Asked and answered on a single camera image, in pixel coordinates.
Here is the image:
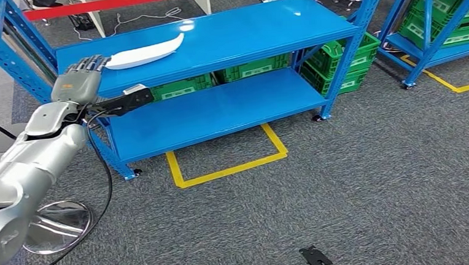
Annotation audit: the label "blue metal shelf rack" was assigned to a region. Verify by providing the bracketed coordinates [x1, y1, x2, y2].
[374, 0, 469, 92]
[0, 0, 403, 188]

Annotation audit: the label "person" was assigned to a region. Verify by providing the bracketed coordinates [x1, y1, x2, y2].
[33, 0, 64, 10]

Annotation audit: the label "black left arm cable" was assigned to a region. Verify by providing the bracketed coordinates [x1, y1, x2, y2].
[0, 109, 130, 265]

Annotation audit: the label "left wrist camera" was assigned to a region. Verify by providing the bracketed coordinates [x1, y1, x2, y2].
[87, 82, 156, 119]

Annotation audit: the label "white floor cable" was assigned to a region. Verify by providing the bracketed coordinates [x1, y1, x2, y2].
[73, 6, 188, 42]

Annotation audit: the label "white curved plastic part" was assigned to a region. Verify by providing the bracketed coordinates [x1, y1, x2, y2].
[103, 33, 187, 71]

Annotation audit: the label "red barrier belt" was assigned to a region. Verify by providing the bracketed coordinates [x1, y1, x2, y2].
[0, 0, 250, 69]

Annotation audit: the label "black cable bundle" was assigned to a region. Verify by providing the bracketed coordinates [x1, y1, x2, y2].
[68, 13, 95, 33]

